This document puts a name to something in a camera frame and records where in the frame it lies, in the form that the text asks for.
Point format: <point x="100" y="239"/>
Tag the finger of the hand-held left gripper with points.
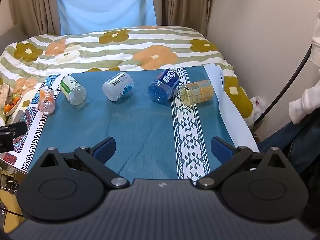
<point x="15" y="128"/>

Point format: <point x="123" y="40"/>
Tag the person's white sweater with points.
<point x="307" y="100"/>

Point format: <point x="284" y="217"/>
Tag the white plastic bag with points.
<point x="258" y="105"/>

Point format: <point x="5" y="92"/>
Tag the beige curtain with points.
<point x="35" y="5"/>
<point x="185" y="2"/>

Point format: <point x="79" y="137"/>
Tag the white sheet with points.
<point x="237" y="120"/>

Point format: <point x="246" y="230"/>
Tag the blue tablecloth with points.
<point x="130" y="130"/>

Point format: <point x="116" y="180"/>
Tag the yellow clear plastic bottle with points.
<point x="197" y="92"/>

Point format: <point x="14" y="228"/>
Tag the cardboard box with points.
<point x="8" y="202"/>

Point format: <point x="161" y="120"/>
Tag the green label clear bottle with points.
<point x="72" y="90"/>

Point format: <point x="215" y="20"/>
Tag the person's blue jeans leg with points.
<point x="282" y="140"/>

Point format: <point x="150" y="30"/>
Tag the light blue sheer curtain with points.
<point x="105" y="5"/>

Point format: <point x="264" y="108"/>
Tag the white label plastic bottle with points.
<point x="117" y="86"/>

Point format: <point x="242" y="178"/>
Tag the grey bed headboard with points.
<point x="11" y="33"/>

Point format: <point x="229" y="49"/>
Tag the blue plastic bottle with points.
<point x="163" y="86"/>

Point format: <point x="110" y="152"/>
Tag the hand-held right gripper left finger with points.
<point x="106" y="149"/>

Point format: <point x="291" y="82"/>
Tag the patterned white border cloth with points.
<point x="30" y="135"/>

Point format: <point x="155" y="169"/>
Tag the dish of small fruits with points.
<point x="13" y="103"/>

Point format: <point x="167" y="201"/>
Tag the floral striped blanket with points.
<point x="105" y="50"/>

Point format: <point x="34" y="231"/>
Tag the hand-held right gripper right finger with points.
<point x="221" y="150"/>

